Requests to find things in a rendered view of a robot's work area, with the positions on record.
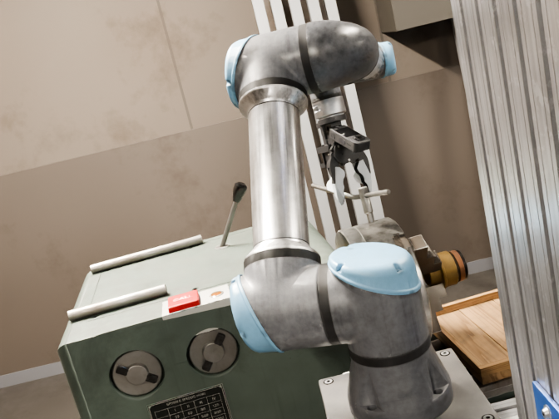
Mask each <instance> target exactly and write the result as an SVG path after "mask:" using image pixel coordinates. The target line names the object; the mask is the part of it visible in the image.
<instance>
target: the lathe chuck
mask: <svg viewBox="0 0 559 419"><path fill-rule="evenodd" d="M375 221H377V222H374V223H371V224H367V223H365V224H360V225H356V226H353V227H354V228H356V230H357V231H358V232H359V233H360V234H361V235H362V236H363V238H364V240H365V242H366V243H385V244H393V245H395V246H396V244H395V243H394V241H393V237H394V236H395V235H399V237H400V236H403V235H405V233H404V232H403V230H402V229H401V228H400V226H399V225H398V224H397V223H396V222H395V221H394V220H393V219H391V218H389V217H386V218H383V219H377V220H375ZM407 251H408V252H409V253H410V254H411V255H412V257H413V260H414V263H415V266H416V270H417V273H418V276H419V278H420V280H421V284H422V286H421V292H422V296H423V305H424V309H425V313H426V318H427V322H428V331H429V335H430V339H431V337H432V331H433V321H432V313H431V308H430V302H429V298H428V291H427V289H426V285H425V282H424V279H423V274H422V271H421V269H420V267H419V264H418V261H417V258H416V256H415V253H414V252H413V248H412V247H411V246H410V247H407Z"/></svg>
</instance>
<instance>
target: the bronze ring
mask: <svg viewBox="0 0 559 419"><path fill-rule="evenodd" d="M437 254H438V256H439V258H440V259H441V261H442V267H441V270H438V271H436V272H432V273H429V274H424V275H423V279H424V281H425V283H426V284H427V286H429V287H432V286H434V285H438V284H441V283H443V285H444V288H445V289H446V288H447V287H449V286H452V285H455V284H457V283H458V282H460V281H463V280H464V279H467V277H468V268H467V263H466V260H465V258H464V257H463V254H462V253H461V252H460V251H459V250H457V249H456V250H452V251H449V252H448V251H443V252H440V253H437Z"/></svg>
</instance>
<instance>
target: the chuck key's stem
mask: <svg viewBox="0 0 559 419"><path fill-rule="evenodd" d="M358 191H359V196H360V199H361V203H362V206H363V209H364V213H365V214H366V215H367V218H368V224H371V223H373V222H375V221H374V220H373V214H372V213H373V207H372V204H371V200H370V198H365V197H364V195H365V193H368V188H367V186H364V187H361V188H358Z"/></svg>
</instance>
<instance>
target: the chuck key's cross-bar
mask: <svg viewBox="0 0 559 419"><path fill-rule="evenodd" d="M311 187H312V188H315V189H317V190H322V191H325V192H329V193H331V194H334V193H333V192H331V191H328V190H327V187H325V186H322V185H316V184H312V185H311ZM389 194H390V190H379V191H374V192H369V193H365V195H364V197H365V198H370V197H375V196H381V195H389ZM344 196H345V198H349V199H351V200H360V196H359V195H352V194H349V193H346V192H344Z"/></svg>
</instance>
